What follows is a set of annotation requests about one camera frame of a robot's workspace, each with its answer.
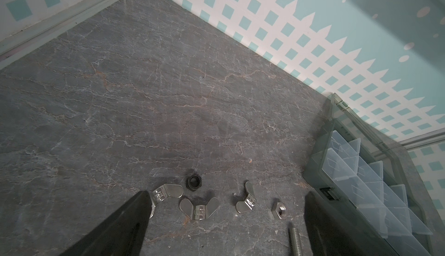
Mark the silver hex bolt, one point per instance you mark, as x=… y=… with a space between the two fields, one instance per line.
x=295 y=241

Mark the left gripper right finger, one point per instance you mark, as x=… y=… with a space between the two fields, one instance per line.
x=331 y=233

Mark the silver wing nut middle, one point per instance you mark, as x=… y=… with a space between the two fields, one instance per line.
x=199 y=212

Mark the silver wing nut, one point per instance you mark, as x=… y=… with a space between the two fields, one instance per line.
x=162 y=193
x=249 y=202
x=199 y=212

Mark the silver wing nut right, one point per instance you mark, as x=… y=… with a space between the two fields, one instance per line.
x=249 y=202

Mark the black hex nut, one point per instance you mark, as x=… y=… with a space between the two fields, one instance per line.
x=194 y=182

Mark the grey compartment organizer box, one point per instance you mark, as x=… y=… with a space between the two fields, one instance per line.
x=361 y=171

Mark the silver hex nut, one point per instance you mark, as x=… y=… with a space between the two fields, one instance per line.
x=279 y=211

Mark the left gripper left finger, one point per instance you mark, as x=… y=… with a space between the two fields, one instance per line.
x=121 y=234

